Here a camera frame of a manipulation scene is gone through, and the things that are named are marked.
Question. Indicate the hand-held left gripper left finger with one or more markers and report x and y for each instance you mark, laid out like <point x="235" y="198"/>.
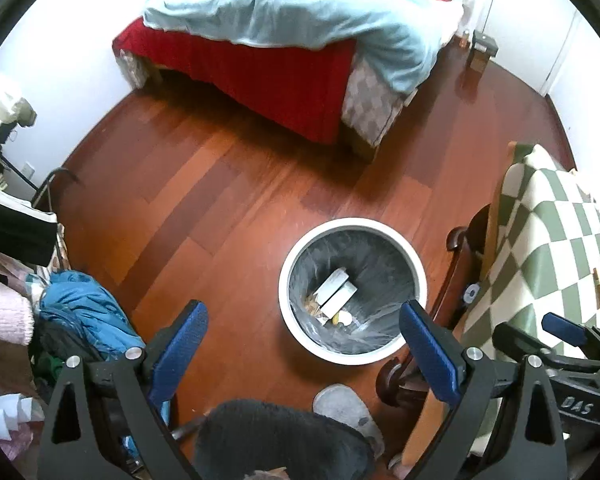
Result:
<point x="180" y="345"/>

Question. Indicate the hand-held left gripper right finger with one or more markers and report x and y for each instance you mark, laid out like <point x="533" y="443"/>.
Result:
<point x="430" y="355"/>

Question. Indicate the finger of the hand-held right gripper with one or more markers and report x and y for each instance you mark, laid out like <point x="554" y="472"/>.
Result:
<point x="507" y="337"/>
<point x="562" y="326"/>

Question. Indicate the white round trash bin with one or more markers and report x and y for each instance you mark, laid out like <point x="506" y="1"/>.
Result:
<point x="287" y="305"/>

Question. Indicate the small white round disc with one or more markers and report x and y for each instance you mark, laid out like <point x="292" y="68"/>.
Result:
<point x="471" y="292"/>

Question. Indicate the dark wooden chair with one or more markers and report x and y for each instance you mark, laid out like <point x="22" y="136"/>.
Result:
<point x="455" y="280"/>

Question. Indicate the green checkered tablecloth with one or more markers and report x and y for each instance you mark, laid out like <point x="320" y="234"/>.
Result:
<point x="545" y="240"/>

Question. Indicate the grey plastic bin liner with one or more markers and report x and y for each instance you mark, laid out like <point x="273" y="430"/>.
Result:
<point x="375" y="280"/>

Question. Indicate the blue jacket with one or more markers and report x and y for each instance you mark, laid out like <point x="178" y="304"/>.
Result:
<point x="87" y="315"/>

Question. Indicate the grey slipper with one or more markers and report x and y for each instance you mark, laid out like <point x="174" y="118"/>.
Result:
<point x="350" y="412"/>

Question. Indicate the white cardboard box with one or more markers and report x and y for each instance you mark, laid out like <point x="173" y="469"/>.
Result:
<point x="341" y="302"/>
<point x="334" y="285"/>

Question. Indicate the yellow paper scraps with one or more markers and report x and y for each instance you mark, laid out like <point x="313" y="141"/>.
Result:
<point x="312" y="306"/>

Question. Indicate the person's leg in dark pants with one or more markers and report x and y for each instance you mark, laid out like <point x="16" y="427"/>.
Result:
<point x="280" y="442"/>

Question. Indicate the pink knitted cloth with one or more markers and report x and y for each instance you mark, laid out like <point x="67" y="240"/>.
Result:
<point x="5" y="310"/>

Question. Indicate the white crumpled paper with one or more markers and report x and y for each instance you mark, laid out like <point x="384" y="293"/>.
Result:
<point x="5" y="412"/>

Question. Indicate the black and white bag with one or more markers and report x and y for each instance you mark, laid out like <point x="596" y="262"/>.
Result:
<point x="15" y="230"/>

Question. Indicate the bed with patterned mattress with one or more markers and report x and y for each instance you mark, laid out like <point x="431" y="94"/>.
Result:
<point x="367" y="105"/>

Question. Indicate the red bed sheet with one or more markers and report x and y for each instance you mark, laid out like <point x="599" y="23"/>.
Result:
<point x="260" y="85"/>

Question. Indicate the white padded cloth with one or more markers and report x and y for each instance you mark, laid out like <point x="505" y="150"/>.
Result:
<point x="0" y="107"/>

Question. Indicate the white door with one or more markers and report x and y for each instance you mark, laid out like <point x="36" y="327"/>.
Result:
<point x="532" y="15"/>

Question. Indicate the light blue duvet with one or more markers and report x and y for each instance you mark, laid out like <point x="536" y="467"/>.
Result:
<point x="320" y="15"/>

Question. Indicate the wall outlet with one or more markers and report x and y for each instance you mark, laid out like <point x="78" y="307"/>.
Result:
<point x="27" y="168"/>

